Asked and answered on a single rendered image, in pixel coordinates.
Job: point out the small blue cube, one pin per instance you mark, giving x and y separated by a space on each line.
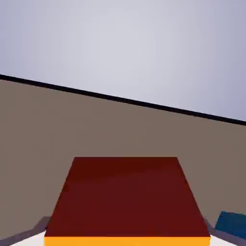
232 223

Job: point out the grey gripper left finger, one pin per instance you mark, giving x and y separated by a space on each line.
28 237

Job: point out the small orange cube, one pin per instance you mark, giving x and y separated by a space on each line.
126 201

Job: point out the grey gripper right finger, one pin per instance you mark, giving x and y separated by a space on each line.
223 239

